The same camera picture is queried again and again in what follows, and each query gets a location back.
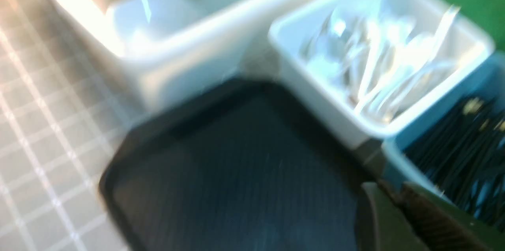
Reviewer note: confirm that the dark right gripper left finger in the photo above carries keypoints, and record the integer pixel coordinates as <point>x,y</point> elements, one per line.
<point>380,225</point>

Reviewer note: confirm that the large white plastic tub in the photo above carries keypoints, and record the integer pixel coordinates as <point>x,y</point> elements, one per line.
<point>231,39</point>

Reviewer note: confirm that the stacked white square dishes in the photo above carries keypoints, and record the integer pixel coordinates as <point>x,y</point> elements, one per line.
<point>140,24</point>

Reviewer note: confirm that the pile of black chopsticks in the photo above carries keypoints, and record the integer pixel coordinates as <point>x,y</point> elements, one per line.
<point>462,154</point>

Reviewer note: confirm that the black serving tray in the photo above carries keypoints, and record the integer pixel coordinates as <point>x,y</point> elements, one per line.
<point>242,167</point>

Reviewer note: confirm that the pile of white spoons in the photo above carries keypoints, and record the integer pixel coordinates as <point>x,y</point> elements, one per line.
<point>381,66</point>

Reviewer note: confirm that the blue chopstick bin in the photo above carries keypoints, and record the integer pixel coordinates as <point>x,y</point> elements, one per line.
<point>486,81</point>

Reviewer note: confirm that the white spoon bin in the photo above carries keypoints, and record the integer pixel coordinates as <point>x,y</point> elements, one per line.
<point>467,44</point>

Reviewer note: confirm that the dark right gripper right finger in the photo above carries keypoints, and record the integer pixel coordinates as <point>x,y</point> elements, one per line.
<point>444,227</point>

